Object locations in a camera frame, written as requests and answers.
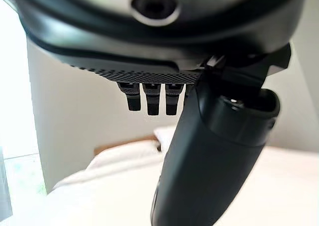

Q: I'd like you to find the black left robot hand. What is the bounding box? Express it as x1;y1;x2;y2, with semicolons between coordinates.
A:
6;0;311;226

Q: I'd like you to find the bright window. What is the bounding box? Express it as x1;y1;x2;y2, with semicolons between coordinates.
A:
0;0;48;197

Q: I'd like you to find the white pillow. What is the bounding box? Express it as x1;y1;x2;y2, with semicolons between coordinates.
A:
86;139;164;173

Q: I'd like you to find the brown wooden headboard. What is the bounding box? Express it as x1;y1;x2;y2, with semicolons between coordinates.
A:
93;133;158;157

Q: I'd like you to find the white bed with sheet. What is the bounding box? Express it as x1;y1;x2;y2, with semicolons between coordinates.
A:
45;126;319;226

